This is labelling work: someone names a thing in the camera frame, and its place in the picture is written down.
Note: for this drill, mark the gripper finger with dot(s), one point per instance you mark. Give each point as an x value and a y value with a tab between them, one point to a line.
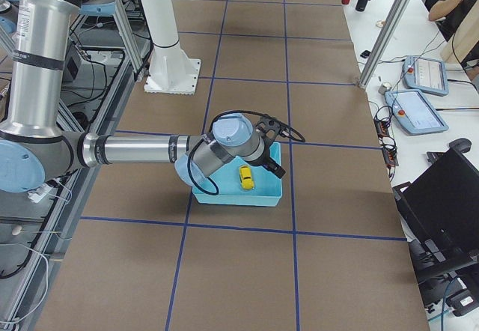
272	166

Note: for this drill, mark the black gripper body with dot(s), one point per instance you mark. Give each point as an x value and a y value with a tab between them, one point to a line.
264	158

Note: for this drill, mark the yellow beetle toy car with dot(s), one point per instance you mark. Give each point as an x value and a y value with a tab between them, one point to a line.
246	177

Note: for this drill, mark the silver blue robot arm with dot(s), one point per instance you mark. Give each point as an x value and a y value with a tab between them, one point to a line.
47	129

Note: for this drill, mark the light blue plastic bin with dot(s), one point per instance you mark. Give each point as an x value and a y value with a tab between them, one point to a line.
267	190

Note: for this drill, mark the small metal cylinder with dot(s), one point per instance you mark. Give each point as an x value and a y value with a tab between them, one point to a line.
384	87

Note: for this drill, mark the small black phone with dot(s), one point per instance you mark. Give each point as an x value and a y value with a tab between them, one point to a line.
365	54

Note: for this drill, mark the near teach pendant tablet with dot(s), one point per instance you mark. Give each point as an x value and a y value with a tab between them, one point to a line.
414	112

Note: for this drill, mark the teach pendant tablet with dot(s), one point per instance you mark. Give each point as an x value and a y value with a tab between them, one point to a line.
425	74
414	112

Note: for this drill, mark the far teach pendant tablet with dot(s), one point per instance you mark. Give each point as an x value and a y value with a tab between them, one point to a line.
425	74

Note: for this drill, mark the seated person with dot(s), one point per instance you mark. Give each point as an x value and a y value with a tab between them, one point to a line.
448	15

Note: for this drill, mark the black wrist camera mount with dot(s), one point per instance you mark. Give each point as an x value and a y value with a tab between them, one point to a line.
268	129

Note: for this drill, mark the aluminium frame post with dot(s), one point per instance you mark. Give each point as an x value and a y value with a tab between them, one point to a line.
384	37

